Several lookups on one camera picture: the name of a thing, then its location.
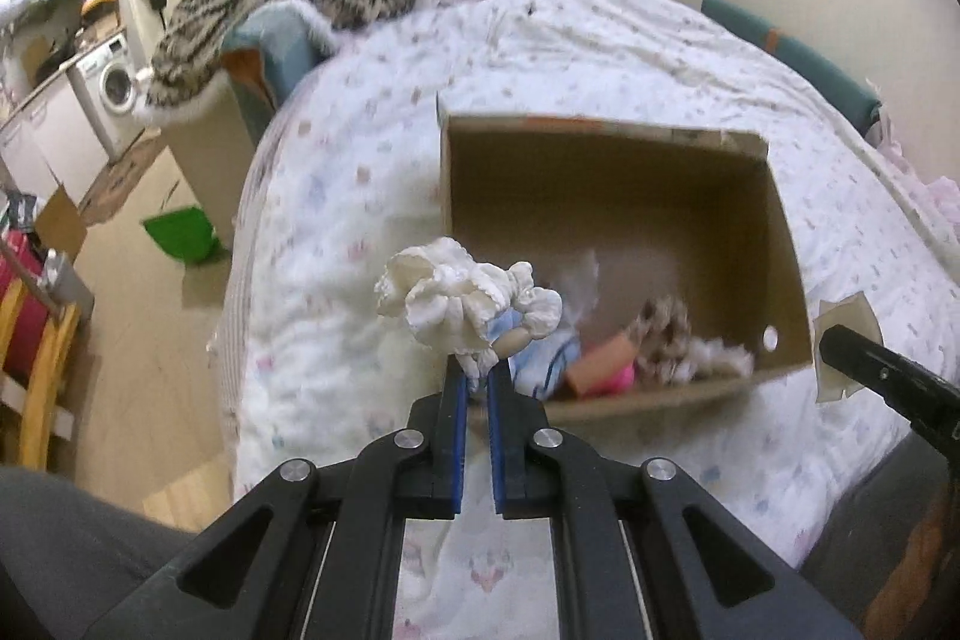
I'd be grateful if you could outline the orange cylinder toy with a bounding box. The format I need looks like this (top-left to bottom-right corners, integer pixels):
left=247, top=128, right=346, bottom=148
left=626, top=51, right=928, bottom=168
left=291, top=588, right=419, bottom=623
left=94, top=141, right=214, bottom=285
left=565, top=331, right=638, bottom=398

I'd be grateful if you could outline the light blue plush toy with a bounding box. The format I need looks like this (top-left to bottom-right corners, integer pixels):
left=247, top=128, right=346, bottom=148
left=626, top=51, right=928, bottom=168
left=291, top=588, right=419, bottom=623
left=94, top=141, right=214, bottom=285
left=508, top=314, right=581, bottom=401

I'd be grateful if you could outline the cream ruffled scrunchie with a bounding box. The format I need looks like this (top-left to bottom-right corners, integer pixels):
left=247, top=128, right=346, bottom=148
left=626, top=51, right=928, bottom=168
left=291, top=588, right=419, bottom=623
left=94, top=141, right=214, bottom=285
left=374, top=237, right=563, bottom=385

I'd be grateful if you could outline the white fluffy scrunchie in box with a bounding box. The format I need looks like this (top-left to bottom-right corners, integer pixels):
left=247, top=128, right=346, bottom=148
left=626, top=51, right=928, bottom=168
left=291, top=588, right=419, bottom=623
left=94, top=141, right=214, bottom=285
left=672, top=338, right=755, bottom=385

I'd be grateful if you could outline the teal rolled mat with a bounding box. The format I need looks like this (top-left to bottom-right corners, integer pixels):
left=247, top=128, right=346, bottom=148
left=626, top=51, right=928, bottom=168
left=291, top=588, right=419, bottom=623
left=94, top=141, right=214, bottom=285
left=700, top=0, right=882, bottom=136

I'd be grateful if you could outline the open cardboard box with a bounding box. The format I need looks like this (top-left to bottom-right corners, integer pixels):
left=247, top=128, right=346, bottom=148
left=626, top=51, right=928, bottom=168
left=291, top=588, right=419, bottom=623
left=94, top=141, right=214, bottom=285
left=438, top=107, right=812, bottom=424

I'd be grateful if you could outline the green plastic bin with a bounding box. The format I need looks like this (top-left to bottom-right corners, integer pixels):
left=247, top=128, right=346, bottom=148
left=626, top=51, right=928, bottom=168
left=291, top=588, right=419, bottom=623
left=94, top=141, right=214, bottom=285
left=142, top=206, right=220, bottom=265

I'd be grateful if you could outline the patterned white bed quilt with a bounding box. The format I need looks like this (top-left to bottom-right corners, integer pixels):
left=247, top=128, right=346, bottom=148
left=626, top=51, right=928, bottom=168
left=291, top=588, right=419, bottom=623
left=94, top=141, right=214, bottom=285
left=213, top=0, right=960, bottom=640

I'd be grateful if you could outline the red bag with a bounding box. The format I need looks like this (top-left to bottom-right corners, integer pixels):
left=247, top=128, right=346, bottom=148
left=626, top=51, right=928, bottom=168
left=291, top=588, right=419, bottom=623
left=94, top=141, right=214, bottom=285
left=3, top=230, right=49, bottom=380

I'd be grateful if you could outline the white cabinet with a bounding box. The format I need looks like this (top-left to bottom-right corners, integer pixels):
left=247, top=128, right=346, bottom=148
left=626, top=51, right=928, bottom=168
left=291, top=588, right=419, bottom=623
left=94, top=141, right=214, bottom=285
left=2, top=74, right=109, bottom=205

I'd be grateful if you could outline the white washing machine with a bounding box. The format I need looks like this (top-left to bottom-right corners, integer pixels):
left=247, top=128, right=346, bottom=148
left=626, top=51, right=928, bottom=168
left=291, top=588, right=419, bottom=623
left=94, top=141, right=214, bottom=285
left=67, top=31, right=143, bottom=163

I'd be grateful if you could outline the wooden chair frame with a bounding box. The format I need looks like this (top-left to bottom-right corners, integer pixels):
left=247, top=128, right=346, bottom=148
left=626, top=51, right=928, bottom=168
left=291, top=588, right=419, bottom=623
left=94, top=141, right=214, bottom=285
left=2, top=241, right=80, bottom=471

